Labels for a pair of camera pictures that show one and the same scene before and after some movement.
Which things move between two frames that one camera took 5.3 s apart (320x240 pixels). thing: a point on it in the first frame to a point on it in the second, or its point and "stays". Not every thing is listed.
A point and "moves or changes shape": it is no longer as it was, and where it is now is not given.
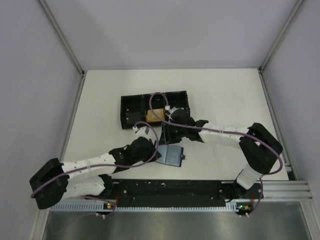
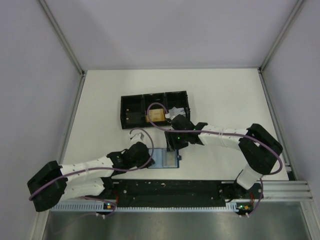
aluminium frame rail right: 286,160 stays
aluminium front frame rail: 293,190 stays
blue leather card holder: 171,155 moves or changes shape
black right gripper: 166,137 to 172,144
